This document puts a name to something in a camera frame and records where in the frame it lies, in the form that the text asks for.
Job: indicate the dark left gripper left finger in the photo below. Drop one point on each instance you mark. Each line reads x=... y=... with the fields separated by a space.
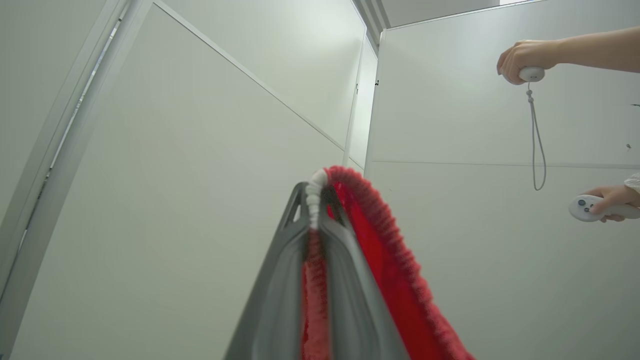
x=275 y=300

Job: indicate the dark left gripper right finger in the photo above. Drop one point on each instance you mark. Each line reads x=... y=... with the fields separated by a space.
x=355 y=310

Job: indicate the red white striped jersey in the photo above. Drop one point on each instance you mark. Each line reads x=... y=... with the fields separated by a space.
x=395 y=270

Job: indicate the white controller with buttons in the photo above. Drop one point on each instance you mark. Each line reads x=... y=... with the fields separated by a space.
x=582 y=207

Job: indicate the person's left forearm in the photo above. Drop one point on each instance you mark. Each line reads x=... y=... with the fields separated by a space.
x=600 y=50

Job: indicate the person's right forearm white sleeve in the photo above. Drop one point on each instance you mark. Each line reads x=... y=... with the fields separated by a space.
x=634 y=182

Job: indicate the person's right hand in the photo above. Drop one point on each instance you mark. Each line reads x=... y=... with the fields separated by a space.
x=617 y=196

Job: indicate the person's left hand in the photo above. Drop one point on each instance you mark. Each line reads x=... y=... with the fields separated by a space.
x=530 y=54

